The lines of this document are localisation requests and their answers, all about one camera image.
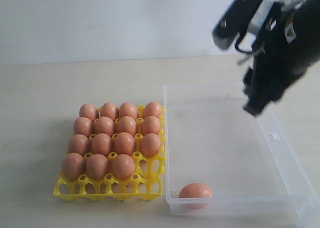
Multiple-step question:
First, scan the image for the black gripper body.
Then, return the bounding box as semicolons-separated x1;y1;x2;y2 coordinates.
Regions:
253;2;320;101

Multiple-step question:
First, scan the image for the brown egg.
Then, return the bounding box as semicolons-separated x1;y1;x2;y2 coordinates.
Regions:
141;116;161;136
79;103;100;122
111;154;136;180
114;132;136;156
73;117;95;138
91;133;112;156
85;153;110;180
119;102;139;120
68;134;91;156
142;101;162;119
99;102;119;121
178;182;213;199
140;133;162;158
93;116;116;137
61;152;86;181
118;116;138;136

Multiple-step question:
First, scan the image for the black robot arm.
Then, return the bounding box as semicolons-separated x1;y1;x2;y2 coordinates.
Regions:
243;0;320;117

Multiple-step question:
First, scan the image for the clear plastic bin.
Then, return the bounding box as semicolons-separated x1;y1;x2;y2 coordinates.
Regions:
163;83;320;228

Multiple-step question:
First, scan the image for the yellow plastic egg tray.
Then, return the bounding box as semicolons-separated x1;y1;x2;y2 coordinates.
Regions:
53;107;166;201

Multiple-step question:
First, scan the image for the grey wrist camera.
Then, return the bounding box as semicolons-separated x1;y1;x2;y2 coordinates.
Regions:
211;0;263;50

